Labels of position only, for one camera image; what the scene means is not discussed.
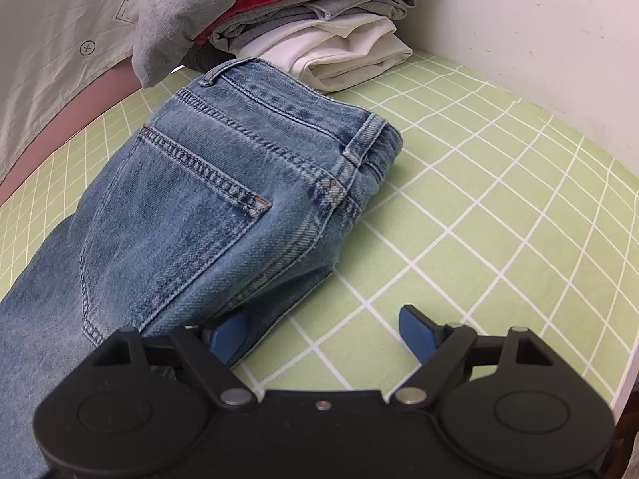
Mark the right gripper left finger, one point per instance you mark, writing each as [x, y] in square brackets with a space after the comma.
[188, 368]

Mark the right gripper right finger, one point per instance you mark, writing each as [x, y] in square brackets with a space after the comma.
[460, 368]

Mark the blue denim jeans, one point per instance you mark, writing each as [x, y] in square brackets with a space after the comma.
[236, 195]

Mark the green grid mat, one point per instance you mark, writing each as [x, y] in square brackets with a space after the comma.
[496, 214]

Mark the white folded garment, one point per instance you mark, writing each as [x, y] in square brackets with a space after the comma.
[331, 56]

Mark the grey folded t-shirt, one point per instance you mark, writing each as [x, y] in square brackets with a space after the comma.
[233, 33]

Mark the grey printed bed sheet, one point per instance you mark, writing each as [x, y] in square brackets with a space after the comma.
[50, 51]

